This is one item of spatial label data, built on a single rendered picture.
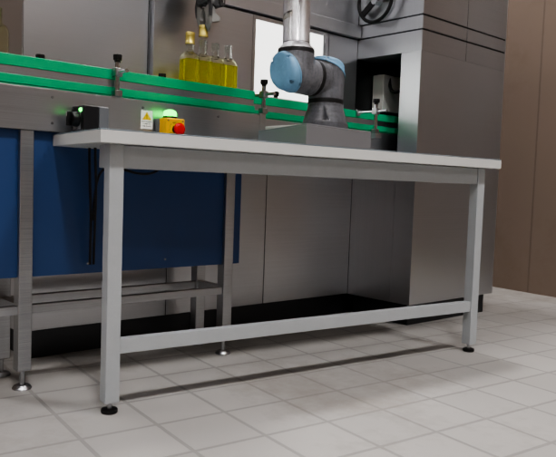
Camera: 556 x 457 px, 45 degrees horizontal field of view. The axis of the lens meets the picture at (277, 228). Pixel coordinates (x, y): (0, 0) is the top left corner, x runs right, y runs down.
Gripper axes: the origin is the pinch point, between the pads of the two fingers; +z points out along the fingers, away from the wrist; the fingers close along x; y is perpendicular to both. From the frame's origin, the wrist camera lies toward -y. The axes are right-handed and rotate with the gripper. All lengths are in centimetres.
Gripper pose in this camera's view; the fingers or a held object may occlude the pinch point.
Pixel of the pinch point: (203, 27)
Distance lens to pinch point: 261.1
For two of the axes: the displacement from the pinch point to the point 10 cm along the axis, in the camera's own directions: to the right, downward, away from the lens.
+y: 7.4, -0.2, 6.8
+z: -0.3, 10.0, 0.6
